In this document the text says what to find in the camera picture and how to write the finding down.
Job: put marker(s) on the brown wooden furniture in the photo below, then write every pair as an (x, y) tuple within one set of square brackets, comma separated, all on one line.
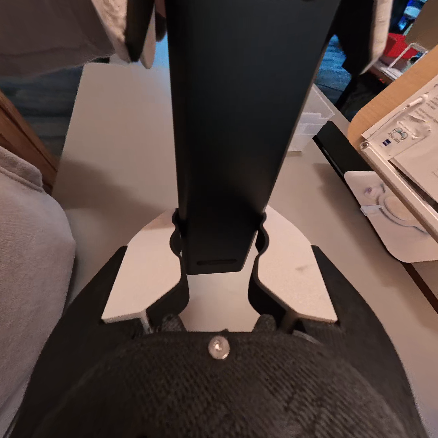
[(24, 143)]

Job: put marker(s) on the silver metal frame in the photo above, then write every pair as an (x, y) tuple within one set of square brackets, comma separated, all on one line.
[(393, 178)]

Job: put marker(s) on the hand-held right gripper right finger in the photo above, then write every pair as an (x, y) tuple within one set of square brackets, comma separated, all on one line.
[(294, 273)]

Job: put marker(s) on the red box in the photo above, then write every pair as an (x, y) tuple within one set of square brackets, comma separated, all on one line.
[(400, 46)]

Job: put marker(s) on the person's left forearm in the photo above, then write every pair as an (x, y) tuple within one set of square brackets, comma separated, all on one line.
[(44, 30)]

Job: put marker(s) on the person's grey sweatshirt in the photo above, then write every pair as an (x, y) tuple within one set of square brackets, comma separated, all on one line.
[(30, 273)]

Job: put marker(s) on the white paper sheet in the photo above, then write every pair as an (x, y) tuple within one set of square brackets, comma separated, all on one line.
[(421, 157)]

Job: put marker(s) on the black usb hub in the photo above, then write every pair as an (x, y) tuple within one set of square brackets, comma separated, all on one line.
[(232, 119)]

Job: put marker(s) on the clear plastic box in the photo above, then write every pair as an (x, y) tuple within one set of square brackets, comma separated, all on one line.
[(311, 119)]

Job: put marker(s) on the white wipe packet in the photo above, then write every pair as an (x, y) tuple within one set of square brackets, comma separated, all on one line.
[(403, 137)]

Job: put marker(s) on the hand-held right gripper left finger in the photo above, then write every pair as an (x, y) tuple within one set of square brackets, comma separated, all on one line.
[(143, 273)]

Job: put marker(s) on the light wooden board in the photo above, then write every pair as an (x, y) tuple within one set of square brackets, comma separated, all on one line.
[(386, 99)]

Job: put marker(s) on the white blister package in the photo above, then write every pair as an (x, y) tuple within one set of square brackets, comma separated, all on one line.
[(386, 212)]

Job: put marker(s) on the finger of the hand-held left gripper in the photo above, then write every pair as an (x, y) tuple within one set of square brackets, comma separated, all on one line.
[(113, 24), (383, 24)]

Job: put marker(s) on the black bar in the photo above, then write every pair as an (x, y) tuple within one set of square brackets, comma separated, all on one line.
[(338, 150)]

